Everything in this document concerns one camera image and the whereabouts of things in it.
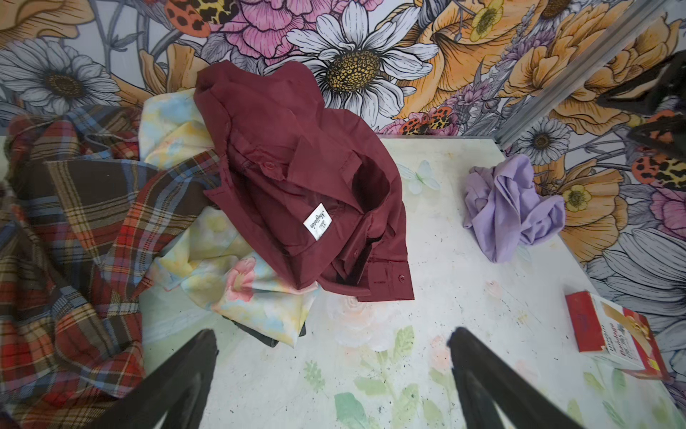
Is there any maroon button shirt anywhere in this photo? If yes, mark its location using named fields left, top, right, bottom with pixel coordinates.
left=194, top=62, right=414, bottom=302

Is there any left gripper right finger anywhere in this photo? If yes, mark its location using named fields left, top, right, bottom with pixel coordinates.
left=448, top=327, right=580, bottom=428

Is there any pastel floral cloth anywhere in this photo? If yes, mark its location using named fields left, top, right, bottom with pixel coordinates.
left=139, top=89, right=319, bottom=346

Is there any red white small box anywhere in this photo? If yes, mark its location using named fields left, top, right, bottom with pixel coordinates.
left=566, top=291, right=672, bottom=382

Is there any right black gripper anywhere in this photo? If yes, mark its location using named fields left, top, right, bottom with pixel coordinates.
left=597, top=50, right=685, bottom=161

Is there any red plaid cloth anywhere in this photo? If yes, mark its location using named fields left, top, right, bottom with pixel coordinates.
left=1, top=105, right=219, bottom=428

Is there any right aluminium corner post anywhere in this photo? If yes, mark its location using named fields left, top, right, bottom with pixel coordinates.
left=495, top=1, right=679, bottom=149

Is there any lavender cloth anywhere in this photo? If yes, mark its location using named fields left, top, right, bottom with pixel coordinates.
left=464, top=155, right=566, bottom=264

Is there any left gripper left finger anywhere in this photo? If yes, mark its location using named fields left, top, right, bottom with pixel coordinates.
left=89, top=329, right=218, bottom=428

